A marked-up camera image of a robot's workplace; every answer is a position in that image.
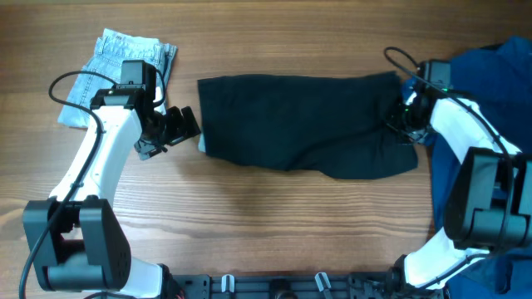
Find left black cable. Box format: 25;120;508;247
18;70;167;299

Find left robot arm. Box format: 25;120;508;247
18;60;200;298

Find blue short-sleeve shirt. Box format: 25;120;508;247
401;36;532;299

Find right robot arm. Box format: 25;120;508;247
387;60;531;296

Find folded light blue jeans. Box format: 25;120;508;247
67;28;178;108

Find black shorts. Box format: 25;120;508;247
198;72;418;179

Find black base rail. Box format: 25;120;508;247
174;272;392;299

